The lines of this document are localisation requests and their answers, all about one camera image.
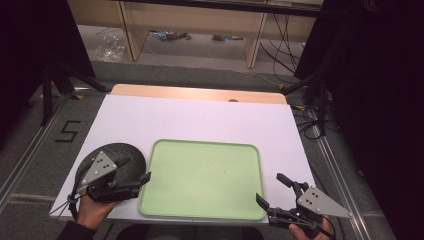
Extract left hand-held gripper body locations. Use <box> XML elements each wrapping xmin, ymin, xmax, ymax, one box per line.
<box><xmin>75</xmin><ymin>150</ymin><xmax>142</xmax><ymax>204</ymax></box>

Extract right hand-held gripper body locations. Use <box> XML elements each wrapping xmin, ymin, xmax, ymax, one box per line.
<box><xmin>268</xmin><ymin>181</ymin><xmax>353</xmax><ymax>232</ymax></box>

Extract dark grey round plate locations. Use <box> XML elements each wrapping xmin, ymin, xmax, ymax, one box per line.
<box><xmin>74</xmin><ymin>142</ymin><xmax>148</xmax><ymax>202</ymax></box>

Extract person's right hand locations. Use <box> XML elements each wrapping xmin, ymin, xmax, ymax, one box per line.
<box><xmin>288</xmin><ymin>221</ymin><xmax>335</xmax><ymax>240</ymax></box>

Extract person's left hand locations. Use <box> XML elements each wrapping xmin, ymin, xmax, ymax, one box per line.
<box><xmin>76</xmin><ymin>194</ymin><xmax>122</xmax><ymax>232</ymax></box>

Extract light green plastic tray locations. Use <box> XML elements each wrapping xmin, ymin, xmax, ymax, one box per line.
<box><xmin>138</xmin><ymin>138</ymin><xmax>267</xmax><ymax>222</ymax></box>

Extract white board sheet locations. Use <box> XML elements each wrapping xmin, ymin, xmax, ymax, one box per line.
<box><xmin>49</xmin><ymin>94</ymin><xmax>316</xmax><ymax>225</ymax></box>

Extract black metal stand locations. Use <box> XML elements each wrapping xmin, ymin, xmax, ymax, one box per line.
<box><xmin>39</xmin><ymin>60</ymin><xmax>112</xmax><ymax>128</ymax></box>
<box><xmin>282</xmin><ymin>71</ymin><xmax>330</xmax><ymax>137</ymax></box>

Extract clear plastic bag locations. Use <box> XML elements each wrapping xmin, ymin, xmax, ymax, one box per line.
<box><xmin>94</xmin><ymin>30</ymin><xmax>127</xmax><ymax>63</ymax></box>

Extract black curtain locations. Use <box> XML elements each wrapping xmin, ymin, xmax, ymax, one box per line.
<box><xmin>0</xmin><ymin>0</ymin><xmax>97</xmax><ymax>148</ymax></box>
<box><xmin>293</xmin><ymin>0</ymin><xmax>424</xmax><ymax>240</ymax></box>

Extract small clutter under desk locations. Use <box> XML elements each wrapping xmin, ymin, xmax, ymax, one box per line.
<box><xmin>147</xmin><ymin>29</ymin><xmax>245</xmax><ymax>43</ymax></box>

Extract wooden shelf unit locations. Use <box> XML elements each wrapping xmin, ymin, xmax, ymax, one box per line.
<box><xmin>66</xmin><ymin>0</ymin><xmax>325</xmax><ymax>70</ymax></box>

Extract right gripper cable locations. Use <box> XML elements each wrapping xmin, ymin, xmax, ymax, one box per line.
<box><xmin>313</xmin><ymin>215</ymin><xmax>338</xmax><ymax>240</ymax></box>

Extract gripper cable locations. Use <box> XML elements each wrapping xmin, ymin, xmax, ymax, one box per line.
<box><xmin>49</xmin><ymin>163</ymin><xmax>93</xmax><ymax>222</ymax></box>
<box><xmin>313</xmin><ymin>215</ymin><xmax>338</xmax><ymax>240</ymax></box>

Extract aluminium floor rail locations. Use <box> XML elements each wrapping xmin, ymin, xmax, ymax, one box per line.
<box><xmin>308</xmin><ymin>109</ymin><xmax>373</xmax><ymax>240</ymax></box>
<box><xmin>0</xmin><ymin>95</ymin><xmax>74</xmax><ymax>205</ymax></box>

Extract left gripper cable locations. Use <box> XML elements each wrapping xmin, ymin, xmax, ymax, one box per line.
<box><xmin>49</xmin><ymin>163</ymin><xmax>93</xmax><ymax>222</ymax></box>

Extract black floor cables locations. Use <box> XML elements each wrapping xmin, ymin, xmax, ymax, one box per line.
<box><xmin>291</xmin><ymin>103</ymin><xmax>329</xmax><ymax>141</ymax></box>

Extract hanging black cables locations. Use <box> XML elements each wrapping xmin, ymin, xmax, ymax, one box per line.
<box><xmin>259</xmin><ymin>12</ymin><xmax>306</xmax><ymax>77</ymax></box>

